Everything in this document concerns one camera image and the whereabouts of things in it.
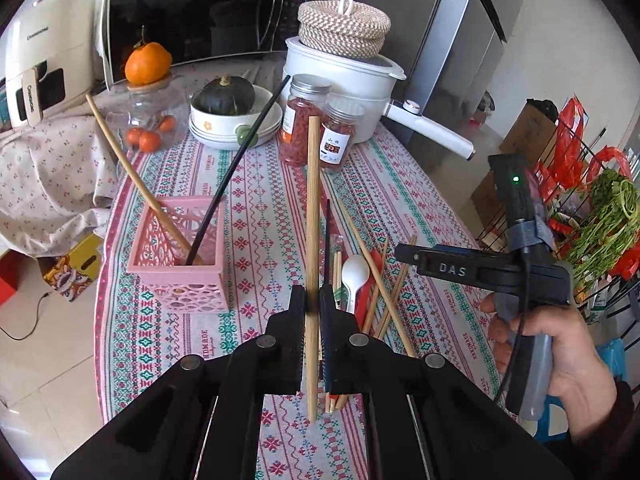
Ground white air fryer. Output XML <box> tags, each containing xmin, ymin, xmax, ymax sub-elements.
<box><xmin>0</xmin><ymin>0</ymin><xmax>101</xmax><ymax>128</ymax></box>

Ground woven lidded basket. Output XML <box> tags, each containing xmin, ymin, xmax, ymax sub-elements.
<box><xmin>298</xmin><ymin>0</ymin><xmax>392</xmax><ymax>59</ymax></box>

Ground person's right hand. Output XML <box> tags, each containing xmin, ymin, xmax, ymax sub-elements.
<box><xmin>480</xmin><ymin>292</ymin><xmax>621</xmax><ymax>443</ymax></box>

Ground grey refrigerator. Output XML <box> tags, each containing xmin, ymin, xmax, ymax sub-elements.
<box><xmin>405</xmin><ymin>0</ymin><xmax>533</xmax><ymax>156</ymax></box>

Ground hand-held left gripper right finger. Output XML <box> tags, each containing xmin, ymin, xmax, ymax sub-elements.
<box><xmin>319</xmin><ymin>285</ymin><xmax>576</xmax><ymax>480</ymax></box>

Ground black cable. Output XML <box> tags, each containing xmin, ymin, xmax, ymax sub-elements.
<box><xmin>0</xmin><ymin>290</ymin><xmax>52</xmax><ymax>341</ymax></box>

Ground red plastic bag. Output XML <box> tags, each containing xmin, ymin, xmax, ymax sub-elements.
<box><xmin>585</xmin><ymin>146</ymin><xmax>633</xmax><ymax>183</ymax></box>
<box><xmin>552</xmin><ymin>97</ymin><xmax>590</xmax><ymax>163</ymax></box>

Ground large orange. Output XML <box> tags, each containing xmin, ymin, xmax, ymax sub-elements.
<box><xmin>124</xmin><ymin>27</ymin><xmax>173</xmax><ymax>86</ymax></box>

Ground plastic-wrapped disposable chopsticks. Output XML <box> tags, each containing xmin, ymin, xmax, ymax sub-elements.
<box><xmin>331</xmin><ymin>234</ymin><xmax>346</xmax><ymax>311</ymax></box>

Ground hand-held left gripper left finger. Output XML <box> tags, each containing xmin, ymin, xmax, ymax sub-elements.
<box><xmin>50</xmin><ymin>285</ymin><xmax>307</xmax><ymax>480</ymax></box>

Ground black wire rack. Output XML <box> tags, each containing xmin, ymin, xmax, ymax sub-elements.
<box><xmin>475</xmin><ymin>105</ymin><xmax>640</xmax><ymax>341</ymax></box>

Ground pink perforated utensil basket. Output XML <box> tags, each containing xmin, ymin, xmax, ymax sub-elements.
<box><xmin>126</xmin><ymin>195</ymin><xmax>232</xmax><ymax>315</ymax></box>

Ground white plastic spoon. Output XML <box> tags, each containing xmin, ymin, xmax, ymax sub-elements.
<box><xmin>341</xmin><ymin>254</ymin><xmax>371</xmax><ymax>315</ymax></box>

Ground brown cardboard box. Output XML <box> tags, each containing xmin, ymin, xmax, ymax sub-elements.
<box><xmin>472</xmin><ymin>102</ymin><xmax>558</xmax><ymax>221</ymax></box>

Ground beige floral cloth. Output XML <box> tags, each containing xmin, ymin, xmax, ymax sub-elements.
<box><xmin>0</xmin><ymin>52</ymin><xmax>281</xmax><ymax>256</ymax></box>

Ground black chopstick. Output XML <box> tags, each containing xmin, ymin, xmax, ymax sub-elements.
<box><xmin>322</xmin><ymin>198</ymin><xmax>332</xmax><ymax>291</ymax></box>
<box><xmin>185</xmin><ymin>75</ymin><xmax>292</xmax><ymax>267</ymax></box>

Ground patterned striped tablecloth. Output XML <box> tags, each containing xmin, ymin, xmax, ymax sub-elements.
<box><xmin>94</xmin><ymin>125</ymin><xmax>506</xmax><ymax>480</ymax></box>

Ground person's right forearm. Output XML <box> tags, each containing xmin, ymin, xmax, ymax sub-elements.
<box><xmin>570</xmin><ymin>380</ymin><xmax>638</xmax><ymax>448</ymax></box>

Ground red plastic spoon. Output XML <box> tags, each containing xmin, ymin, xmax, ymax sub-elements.
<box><xmin>354</xmin><ymin>247</ymin><xmax>390</xmax><ymax>321</ymax></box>

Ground light wooden chopstick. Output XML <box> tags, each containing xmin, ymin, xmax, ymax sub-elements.
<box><xmin>306</xmin><ymin>116</ymin><xmax>322</xmax><ymax>422</ymax></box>
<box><xmin>326</xmin><ymin>238</ymin><xmax>391</xmax><ymax>414</ymax></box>
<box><xmin>85</xmin><ymin>93</ymin><xmax>206</xmax><ymax>267</ymax></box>
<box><xmin>342</xmin><ymin>246</ymin><xmax>416</xmax><ymax>407</ymax></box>
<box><xmin>336</xmin><ymin>234</ymin><xmax>419</xmax><ymax>411</ymax></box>
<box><xmin>336</xmin><ymin>199</ymin><xmax>417</xmax><ymax>359</ymax></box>

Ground green leafy vegetables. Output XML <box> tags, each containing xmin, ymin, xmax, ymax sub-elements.
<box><xmin>567</xmin><ymin>167</ymin><xmax>640</xmax><ymax>286</ymax></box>

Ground black bag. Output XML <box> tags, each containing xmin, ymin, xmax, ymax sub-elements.
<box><xmin>525</xmin><ymin>99</ymin><xmax>558</xmax><ymax>122</ymax></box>

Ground red box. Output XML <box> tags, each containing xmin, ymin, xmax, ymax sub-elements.
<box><xmin>0</xmin><ymin>255</ymin><xmax>21</xmax><ymax>306</ymax></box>

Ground clear jar of red berries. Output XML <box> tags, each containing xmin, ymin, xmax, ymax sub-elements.
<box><xmin>279</xmin><ymin>74</ymin><xmax>332</xmax><ymax>167</ymax></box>

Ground black microwave oven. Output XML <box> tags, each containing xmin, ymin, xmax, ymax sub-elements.
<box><xmin>100</xmin><ymin>0</ymin><xmax>313</xmax><ymax>86</ymax></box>

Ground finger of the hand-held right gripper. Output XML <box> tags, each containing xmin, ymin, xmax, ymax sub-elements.
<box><xmin>394</xmin><ymin>243</ymin><xmax>482</xmax><ymax>276</ymax></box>

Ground dark green squash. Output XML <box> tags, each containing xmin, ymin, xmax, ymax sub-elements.
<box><xmin>192</xmin><ymin>75</ymin><xmax>256</xmax><ymax>116</ymax></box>

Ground white electric pot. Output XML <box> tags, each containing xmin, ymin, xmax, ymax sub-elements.
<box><xmin>282</xmin><ymin>36</ymin><xmax>475</xmax><ymax>161</ymax></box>

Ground clear glass jar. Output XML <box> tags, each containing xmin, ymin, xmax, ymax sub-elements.
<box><xmin>107</xmin><ymin>72</ymin><xmax>188</xmax><ymax>153</ymax></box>

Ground clear jar of dried fruit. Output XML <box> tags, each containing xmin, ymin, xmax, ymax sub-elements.
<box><xmin>320</xmin><ymin>96</ymin><xmax>365</xmax><ymax>173</ymax></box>

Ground colourful printed box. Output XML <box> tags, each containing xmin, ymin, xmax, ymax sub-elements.
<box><xmin>42</xmin><ymin>232</ymin><xmax>103</xmax><ymax>303</ymax></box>

